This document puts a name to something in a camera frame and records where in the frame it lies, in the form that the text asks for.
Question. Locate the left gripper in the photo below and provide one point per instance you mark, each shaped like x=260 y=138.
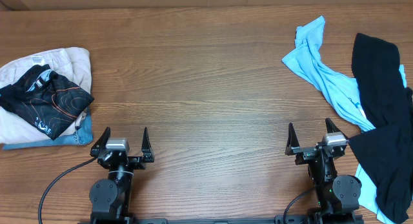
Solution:
x=138 y=162

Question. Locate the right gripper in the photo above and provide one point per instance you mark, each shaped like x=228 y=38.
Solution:
x=306 y=153

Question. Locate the black shirt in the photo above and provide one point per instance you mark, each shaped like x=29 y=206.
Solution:
x=385 y=152

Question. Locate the light blue shirt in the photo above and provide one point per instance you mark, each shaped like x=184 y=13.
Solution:
x=339 y=90

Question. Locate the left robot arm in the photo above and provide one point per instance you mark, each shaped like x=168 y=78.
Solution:
x=110 y=197

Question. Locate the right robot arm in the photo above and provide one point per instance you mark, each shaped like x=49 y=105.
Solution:
x=338 y=196

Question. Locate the blue denim garment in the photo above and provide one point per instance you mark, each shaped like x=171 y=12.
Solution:
x=82 y=136

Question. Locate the black patterned shorts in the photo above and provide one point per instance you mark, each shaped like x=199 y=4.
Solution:
x=46 y=100

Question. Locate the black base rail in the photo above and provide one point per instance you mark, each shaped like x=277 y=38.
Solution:
x=278 y=219

